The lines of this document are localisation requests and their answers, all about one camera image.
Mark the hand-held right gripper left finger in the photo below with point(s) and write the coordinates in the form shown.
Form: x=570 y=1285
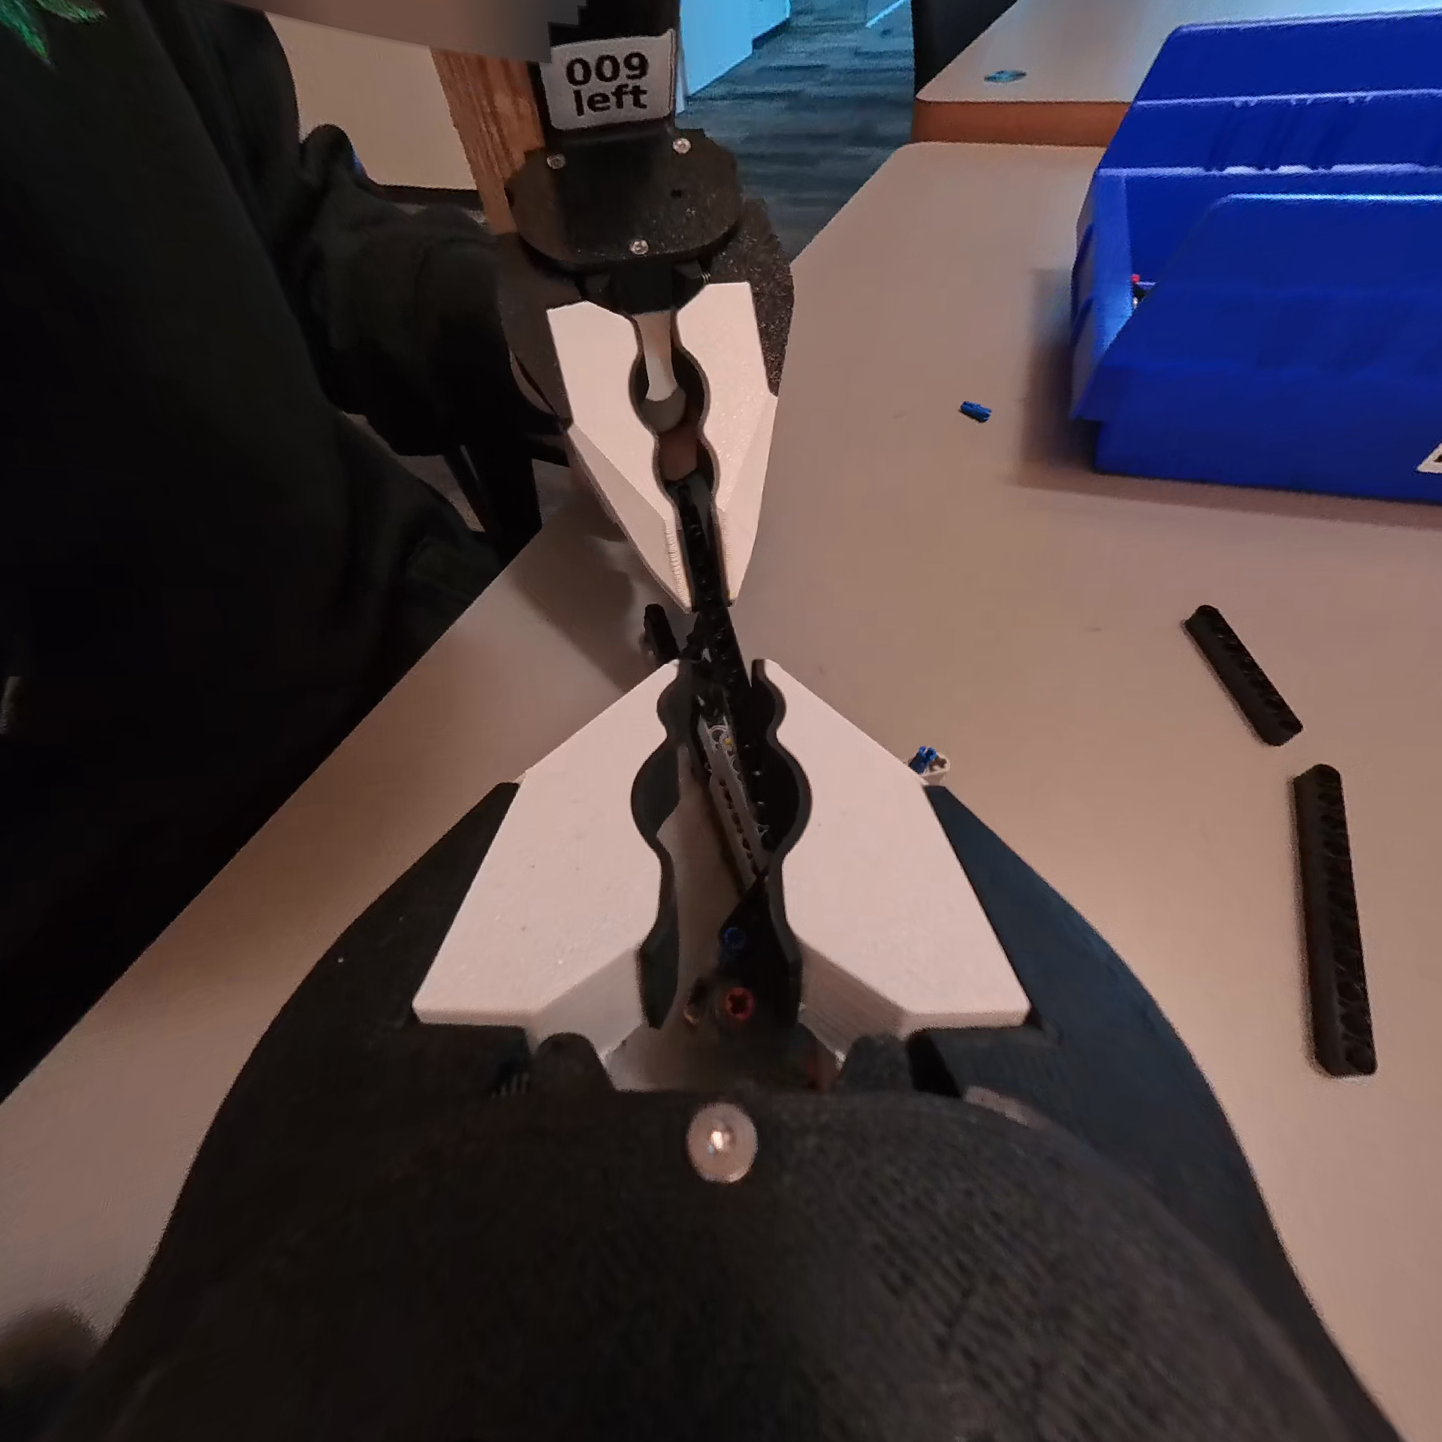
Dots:
x=541 y=901

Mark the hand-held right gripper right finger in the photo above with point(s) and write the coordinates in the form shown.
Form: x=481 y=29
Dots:
x=890 y=901

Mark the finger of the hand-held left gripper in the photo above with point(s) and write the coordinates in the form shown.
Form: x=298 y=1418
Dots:
x=738 y=372
x=597 y=394

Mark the black toy brick assembly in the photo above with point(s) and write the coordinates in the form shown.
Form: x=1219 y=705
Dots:
x=707 y=630

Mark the person's left forearm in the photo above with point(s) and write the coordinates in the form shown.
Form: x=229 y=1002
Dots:
x=428 y=304

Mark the wood-edged desk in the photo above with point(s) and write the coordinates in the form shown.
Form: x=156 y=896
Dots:
x=1049 y=44

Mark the person's left hand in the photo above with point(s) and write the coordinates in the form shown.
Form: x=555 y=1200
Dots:
x=680 y=444

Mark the short black perforated beam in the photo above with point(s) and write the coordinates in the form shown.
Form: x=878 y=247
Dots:
x=1243 y=673

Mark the person's black clothing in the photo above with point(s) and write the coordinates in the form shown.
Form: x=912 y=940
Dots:
x=170 y=507

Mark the long black perforated beam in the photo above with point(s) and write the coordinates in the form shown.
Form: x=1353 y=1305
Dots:
x=1336 y=918

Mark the blue parts bin with tag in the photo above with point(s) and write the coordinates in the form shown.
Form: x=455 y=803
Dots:
x=1240 y=382

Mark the wooden post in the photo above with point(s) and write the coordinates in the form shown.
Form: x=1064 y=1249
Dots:
x=484 y=135

